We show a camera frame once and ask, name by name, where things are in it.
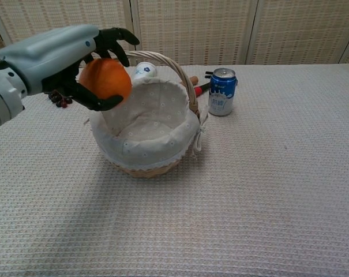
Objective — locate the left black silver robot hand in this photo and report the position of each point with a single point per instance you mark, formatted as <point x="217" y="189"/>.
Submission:
<point x="53" y="54"/>

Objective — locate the orange fruit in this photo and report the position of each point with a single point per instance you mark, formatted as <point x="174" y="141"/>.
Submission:
<point x="108" y="78"/>

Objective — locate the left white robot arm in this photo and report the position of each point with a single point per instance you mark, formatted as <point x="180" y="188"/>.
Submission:
<point x="1" y="98"/>

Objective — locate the fabric-lined wicker basket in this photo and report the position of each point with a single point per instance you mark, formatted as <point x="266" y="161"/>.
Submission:
<point x="151" y="135"/>

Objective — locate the white woven tablecloth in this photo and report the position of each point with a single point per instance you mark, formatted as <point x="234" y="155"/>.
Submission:
<point x="220" y="202"/>

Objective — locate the dark red grape bunch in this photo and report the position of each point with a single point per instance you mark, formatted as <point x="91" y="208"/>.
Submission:
<point x="60" y="101"/>

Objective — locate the white floral paper cup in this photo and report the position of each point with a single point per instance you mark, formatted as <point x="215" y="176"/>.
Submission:
<point x="145" y="70"/>

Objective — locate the black red claw hammer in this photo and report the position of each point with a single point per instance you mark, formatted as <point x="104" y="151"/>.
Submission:
<point x="201" y="89"/>

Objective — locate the blue white drink can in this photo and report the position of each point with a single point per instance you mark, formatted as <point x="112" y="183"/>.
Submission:
<point x="221" y="95"/>

